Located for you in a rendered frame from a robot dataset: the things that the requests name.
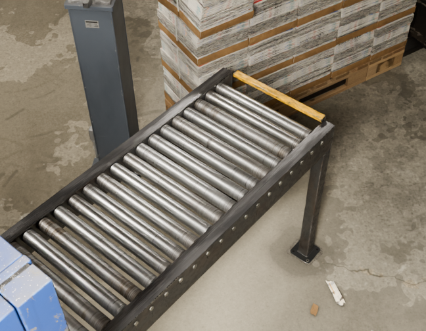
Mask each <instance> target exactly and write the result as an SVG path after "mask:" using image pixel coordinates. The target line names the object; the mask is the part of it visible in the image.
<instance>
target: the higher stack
mask: <svg viewBox="0 0 426 331"><path fill-rule="evenodd" d="M416 2H417V0H382V2H381V5H380V8H379V12H380V13H379V16H378V22H379V21H381V20H384V19H386V18H388V17H391V16H394V15H396V14H398V13H401V12H404V11H406V10H408V9H410V8H413V7H415V4H416ZM413 18H414V14H413V13H411V14H409V15H407V16H405V17H402V18H400V19H398V20H395V21H393V22H390V23H388V24H385V25H384V26H381V27H379V28H377V29H374V36H373V38H374V39H373V46H372V48H371V52H370V55H371V56H372V55H374V54H376V53H379V52H381V51H383V50H385V49H388V48H389V47H392V46H394V45H397V44H399V43H401V42H403V41H405V40H407V38H408V34H409V29H410V25H411V24H410V23H411V22H412V20H413ZM404 50H405V46H403V47H401V48H399V49H397V50H395V51H392V52H390V53H388V54H386V55H383V56H381V57H379V58H376V59H375V60H372V61H370V62H367V63H368V69H367V74H366V81H367V80H369V79H371V78H373V77H375V76H378V75H380V74H382V73H384V72H386V71H389V70H391V69H393V68H395V67H397V66H399V65H401V63H402V57H403V54H404Z"/></svg>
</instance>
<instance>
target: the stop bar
mask: <svg viewBox="0 0 426 331"><path fill-rule="evenodd" d="M233 77H236V78H237V79H239V80H241V81H243V82H245V83H247V84H249V85H251V86H252V87H254V88H256V89H258V90H260V91H262V92H264V93H265V94H267V95H269V96H271V97H273V98H275V99H277V100H279V101H281V102H283V103H285V104H287V105H289V106H291V107H293V108H294V109H296V110H298V111H300V112H302V113H304V114H306V115H308V116H310V117H311V118H314V119H315V120H318V121H320V122H321V123H322V122H323V121H324V120H325V119H326V115H324V114H322V113H320V112H318V111H316V110H314V109H313V108H310V107H309V106H306V105H305V104H303V103H301V102H299V101H297V100H295V99H292V98H291V97H289V96H287V95H285V94H283V93H281V92H279V91H277V90H275V89H273V88H271V87H270V86H268V85H266V84H264V83H262V82H260V81H258V80H256V79H254V78H252V77H250V76H248V75H246V74H244V73H242V72H240V71H238V70H237V71H235V72H234V73H233Z"/></svg>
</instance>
